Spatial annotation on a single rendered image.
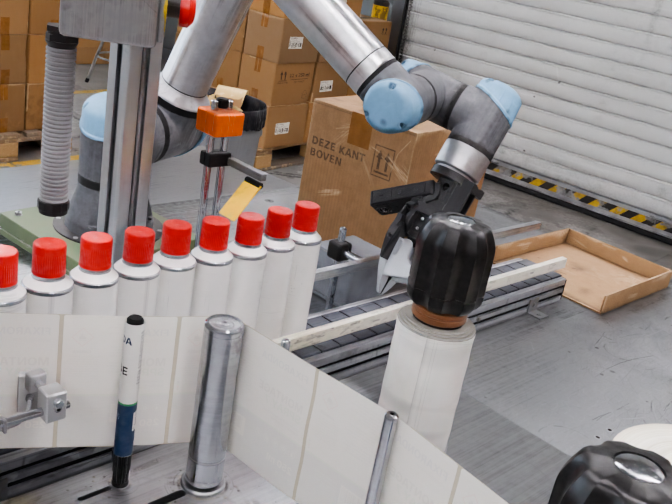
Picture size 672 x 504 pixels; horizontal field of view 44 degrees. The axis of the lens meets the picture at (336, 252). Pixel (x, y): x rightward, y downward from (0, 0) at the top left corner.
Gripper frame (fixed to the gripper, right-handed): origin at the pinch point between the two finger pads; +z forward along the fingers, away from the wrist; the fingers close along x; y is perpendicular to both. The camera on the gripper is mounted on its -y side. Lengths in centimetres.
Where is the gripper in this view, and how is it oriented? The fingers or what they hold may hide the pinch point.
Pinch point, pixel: (379, 284)
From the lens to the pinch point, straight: 129.2
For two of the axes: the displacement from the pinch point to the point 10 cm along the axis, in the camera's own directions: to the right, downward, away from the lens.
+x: 5.2, 3.3, 7.9
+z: -5.0, 8.7, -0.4
